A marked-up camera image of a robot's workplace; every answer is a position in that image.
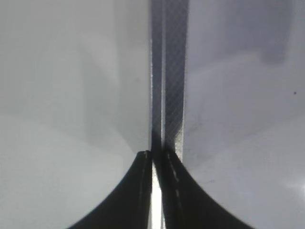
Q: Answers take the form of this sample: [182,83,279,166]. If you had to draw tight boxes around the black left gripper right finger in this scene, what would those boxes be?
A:
[152,133,250,229]

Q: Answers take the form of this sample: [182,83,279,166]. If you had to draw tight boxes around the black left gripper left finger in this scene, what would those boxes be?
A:
[70,151,153,229]

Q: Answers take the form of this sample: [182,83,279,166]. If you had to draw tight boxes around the white board with aluminium frame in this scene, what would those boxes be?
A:
[151,0,305,229]

